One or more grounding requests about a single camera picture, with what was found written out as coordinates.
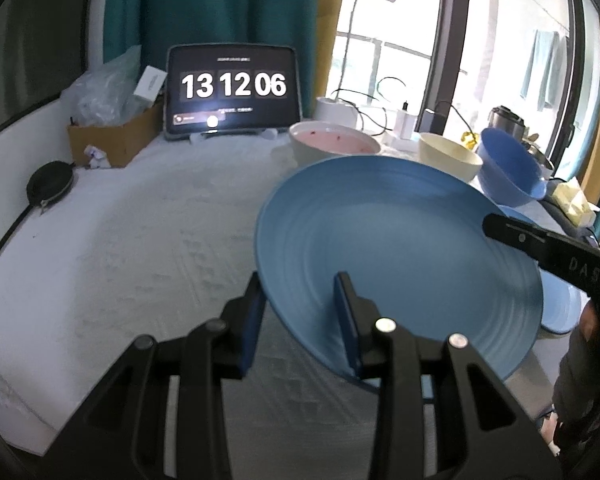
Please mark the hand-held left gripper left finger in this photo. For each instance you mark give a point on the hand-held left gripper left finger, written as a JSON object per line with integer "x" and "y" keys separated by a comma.
{"x": 250, "y": 322}

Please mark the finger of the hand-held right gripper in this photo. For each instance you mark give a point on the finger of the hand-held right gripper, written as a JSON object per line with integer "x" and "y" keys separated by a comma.
{"x": 515, "y": 234}

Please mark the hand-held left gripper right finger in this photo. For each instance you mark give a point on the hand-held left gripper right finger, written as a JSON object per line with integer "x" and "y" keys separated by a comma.
{"x": 347, "y": 330}

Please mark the light blue plate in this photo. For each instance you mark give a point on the light blue plate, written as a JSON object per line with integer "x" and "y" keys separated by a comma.
{"x": 560, "y": 312}

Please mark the dark blue bowl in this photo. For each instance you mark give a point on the dark blue bowl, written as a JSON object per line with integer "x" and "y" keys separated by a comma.
{"x": 510, "y": 170}

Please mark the cream bowl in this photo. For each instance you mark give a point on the cream bowl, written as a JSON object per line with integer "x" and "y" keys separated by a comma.
{"x": 445, "y": 165}

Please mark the large blue plate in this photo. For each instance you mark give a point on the large blue plate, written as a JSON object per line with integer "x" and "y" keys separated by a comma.
{"x": 380, "y": 235}

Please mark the pink strawberry pattern bowl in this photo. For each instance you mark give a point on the pink strawberry pattern bowl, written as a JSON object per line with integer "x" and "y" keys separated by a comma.
{"x": 330, "y": 141}

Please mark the person's right forearm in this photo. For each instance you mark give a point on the person's right forearm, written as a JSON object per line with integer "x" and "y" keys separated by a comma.
{"x": 580, "y": 390}

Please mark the person's right hand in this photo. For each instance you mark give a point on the person's right hand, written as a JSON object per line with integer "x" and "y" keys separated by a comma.
{"x": 592, "y": 322}

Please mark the yellow tissue packet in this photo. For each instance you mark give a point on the yellow tissue packet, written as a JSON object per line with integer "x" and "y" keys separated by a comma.
{"x": 572, "y": 202}

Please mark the steel tumbler with black lid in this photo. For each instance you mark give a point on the steel tumbler with black lid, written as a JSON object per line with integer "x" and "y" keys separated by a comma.
{"x": 505, "y": 122}

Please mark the white textured tablecloth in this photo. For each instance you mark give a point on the white textured tablecloth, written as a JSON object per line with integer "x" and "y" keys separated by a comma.
{"x": 130, "y": 270}

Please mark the black charger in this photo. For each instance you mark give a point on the black charger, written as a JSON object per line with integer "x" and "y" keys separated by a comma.
{"x": 430, "y": 122}

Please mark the white power strip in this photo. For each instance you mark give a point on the white power strip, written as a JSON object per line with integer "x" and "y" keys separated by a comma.
{"x": 400, "y": 144}

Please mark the white charger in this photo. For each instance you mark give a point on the white charger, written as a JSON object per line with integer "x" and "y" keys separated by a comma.
{"x": 405, "y": 122}

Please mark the blue hanging towel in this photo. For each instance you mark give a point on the blue hanging towel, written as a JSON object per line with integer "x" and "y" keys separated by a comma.
{"x": 542, "y": 70}

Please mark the cardboard box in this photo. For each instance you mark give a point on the cardboard box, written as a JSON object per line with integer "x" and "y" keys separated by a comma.
{"x": 115, "y": 145}

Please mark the crumpled wrapper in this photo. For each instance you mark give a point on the crumpled wrapper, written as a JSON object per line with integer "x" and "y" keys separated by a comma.
{"x": 97, "y": 156}

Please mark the tablet showing clock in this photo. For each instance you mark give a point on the tablet showing clock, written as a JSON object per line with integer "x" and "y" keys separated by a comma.
{"x": 230, "y": 85}

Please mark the black round pouch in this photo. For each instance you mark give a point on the black round pouch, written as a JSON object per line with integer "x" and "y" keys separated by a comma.
{"x": 50, "y": 185}

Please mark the small white box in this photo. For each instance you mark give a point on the small white box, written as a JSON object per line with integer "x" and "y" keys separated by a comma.
{"x": 150, "y": 84}

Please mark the yellow curtain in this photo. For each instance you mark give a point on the yellow curtain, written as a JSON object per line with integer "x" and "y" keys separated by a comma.
{"x": 330, "y": 35}

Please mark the clear plastic bag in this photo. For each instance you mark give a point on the clear plastic bag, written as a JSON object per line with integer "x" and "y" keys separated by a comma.
{"x": 100, "y": 95}

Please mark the teal curtain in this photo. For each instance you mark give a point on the teal curtain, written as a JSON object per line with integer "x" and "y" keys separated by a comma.
{"x": 205, "y": 5}

